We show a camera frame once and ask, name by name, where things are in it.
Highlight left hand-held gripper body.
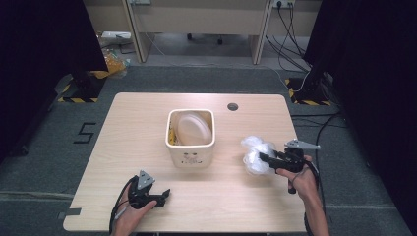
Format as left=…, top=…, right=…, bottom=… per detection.
left=127, top=169, right=157, bottom=210

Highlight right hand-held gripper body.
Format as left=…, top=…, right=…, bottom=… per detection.
left=274, top=139, right=322, bottom=174

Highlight clear plastic bag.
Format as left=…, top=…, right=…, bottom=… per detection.
left=240, top=135, right=278, bottom=176

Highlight cream square trash bin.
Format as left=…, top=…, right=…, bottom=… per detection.
left=164, top=108, right=216, bottom=170

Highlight white paper plate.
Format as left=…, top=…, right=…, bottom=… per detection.
left=175, top=111, right=213, bottom=147

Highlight person's left hand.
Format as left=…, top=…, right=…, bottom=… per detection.
left=113, top=182, right=158, bottom=230

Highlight person's right hand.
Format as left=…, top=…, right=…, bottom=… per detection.
left=277, top=154, right=320, bottom=202

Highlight yellow wrapper scraps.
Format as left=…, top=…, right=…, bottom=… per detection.
left=167, top=121, right=181, bottom=146

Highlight black striped stand base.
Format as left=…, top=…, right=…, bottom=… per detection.
left=284, top=72, right=332, bottom=107
left=57, top=70, right=106, bottom=104

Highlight black curtain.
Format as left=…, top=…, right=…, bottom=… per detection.
left=0, top=0, right=110, bottom=165
left=303, top=0, right=417, bottom=234

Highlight yellow plastic bag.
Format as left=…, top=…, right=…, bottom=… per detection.
left=89, top=51, right=128, bottom=80

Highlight white power strip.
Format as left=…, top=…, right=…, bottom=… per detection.
left=100, top=30, right=132, bottom=40

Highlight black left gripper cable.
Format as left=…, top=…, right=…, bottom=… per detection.
left=108, top=174, right=140, bottom=235

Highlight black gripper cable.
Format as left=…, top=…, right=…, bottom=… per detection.
left=108, top=174, right=140, bottom=235
left=287, top=159, right=327, bottom=236

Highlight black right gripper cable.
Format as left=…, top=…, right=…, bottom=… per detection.
left=287, top=159, right=327, bottom=236

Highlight black floor cable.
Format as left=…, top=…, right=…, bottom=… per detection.
left=289, top=111, right=344, bottom=218

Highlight thin white cable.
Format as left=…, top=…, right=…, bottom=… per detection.
left=144, top=32, right=311, bottom=93

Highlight bundle of black cables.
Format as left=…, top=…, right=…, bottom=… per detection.
left=265, top=2, right=312, bottom=74

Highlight white wall socket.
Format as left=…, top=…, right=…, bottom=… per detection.
left=271, top=0, right=297, bottom=10

